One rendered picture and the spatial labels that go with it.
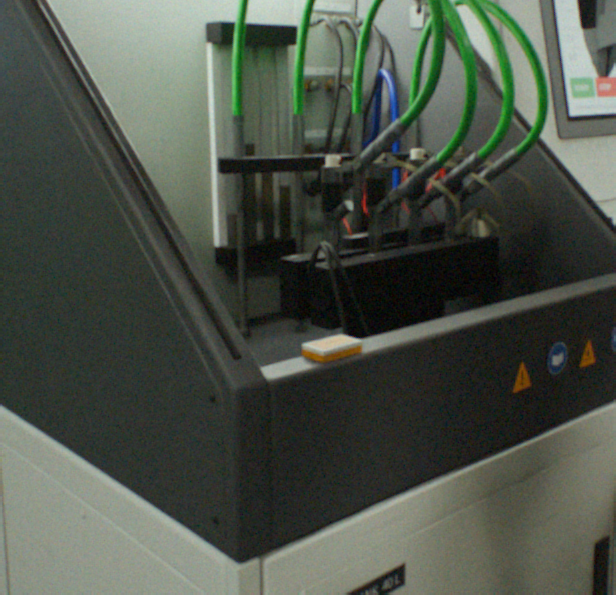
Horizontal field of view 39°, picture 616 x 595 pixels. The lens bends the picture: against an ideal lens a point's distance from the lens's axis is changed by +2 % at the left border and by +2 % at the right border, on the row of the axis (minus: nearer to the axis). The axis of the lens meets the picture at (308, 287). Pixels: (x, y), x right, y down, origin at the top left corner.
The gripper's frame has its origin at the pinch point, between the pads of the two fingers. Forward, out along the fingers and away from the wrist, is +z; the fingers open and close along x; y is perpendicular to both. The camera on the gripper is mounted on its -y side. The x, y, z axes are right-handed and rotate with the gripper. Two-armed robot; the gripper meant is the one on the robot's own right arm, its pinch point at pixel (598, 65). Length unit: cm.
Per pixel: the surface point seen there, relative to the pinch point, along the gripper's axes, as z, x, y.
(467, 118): 5.4, -4.5, -13.5
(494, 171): 13.1, 11.2, -21.0
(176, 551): 45, -47, -13
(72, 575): 58, -47, -37
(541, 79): 1.1, 11.5, -14.7
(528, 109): 5.4, 30.1, -29.4
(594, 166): 15, 46, -27
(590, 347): 33.6, 7.6, -2.8
